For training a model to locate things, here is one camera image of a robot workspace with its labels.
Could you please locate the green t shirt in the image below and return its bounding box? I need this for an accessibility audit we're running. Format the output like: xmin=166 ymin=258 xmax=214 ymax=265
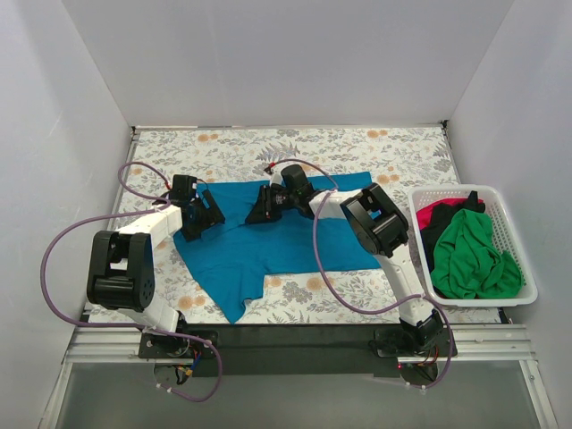
xmin=431 ymin=208 xmax=524 ymax=299

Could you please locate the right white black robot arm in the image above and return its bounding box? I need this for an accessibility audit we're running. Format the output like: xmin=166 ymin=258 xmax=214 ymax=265
xmin=245 ymin=164 xmax=444 ymax=356

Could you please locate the white plastic laundry basket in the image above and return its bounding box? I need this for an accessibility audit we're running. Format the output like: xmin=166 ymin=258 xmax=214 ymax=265
xmin=408 ymin=183 xmax=538 ymax=307

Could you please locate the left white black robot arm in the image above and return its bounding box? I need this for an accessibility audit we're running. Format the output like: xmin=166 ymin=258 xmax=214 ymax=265
xmin=87 ymin=174 xmax=225 ymax=358

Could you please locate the floral patterned table mat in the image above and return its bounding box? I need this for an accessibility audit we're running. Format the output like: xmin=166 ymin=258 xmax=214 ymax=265
xmin=88 ymin=128 xmax=462 ymax=324

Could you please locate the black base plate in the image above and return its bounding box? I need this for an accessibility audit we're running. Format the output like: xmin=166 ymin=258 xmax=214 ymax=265
xmin=138 ymin=324 xmax=458 ymax=378

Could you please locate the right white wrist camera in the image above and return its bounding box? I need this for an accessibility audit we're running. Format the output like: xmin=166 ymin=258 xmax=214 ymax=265
xmin=265 ymin=166 xmax=283 ymax=186

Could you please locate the magenta t shirt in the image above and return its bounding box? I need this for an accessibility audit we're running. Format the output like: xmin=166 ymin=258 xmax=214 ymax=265
xmin=416 ymin=198 xmax=486 ymax=231

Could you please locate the blue t shirt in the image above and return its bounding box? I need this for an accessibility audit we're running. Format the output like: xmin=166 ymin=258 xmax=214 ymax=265
xmin=173 ymin=181 xmax=378 ymax=324

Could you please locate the aluminium frame rail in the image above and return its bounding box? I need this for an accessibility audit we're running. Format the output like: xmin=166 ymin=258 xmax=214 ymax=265
xmin=63 ymin=328 xmax=141 ymax=364

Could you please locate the black t shirt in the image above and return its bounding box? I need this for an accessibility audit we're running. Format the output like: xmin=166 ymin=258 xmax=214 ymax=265
xmin=416 ymin=191 xmax=485 ymax=272

